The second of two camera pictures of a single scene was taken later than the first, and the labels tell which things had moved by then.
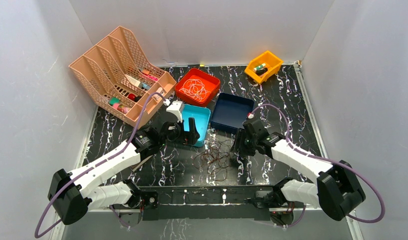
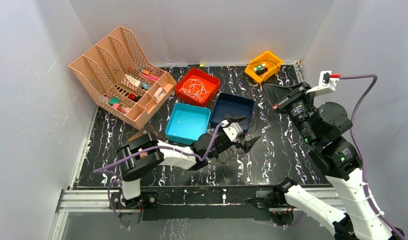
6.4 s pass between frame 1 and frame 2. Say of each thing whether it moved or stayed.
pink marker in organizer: stayed
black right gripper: moved
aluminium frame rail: stayed
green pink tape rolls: stayed
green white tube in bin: stayed
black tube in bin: stayed
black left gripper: moved
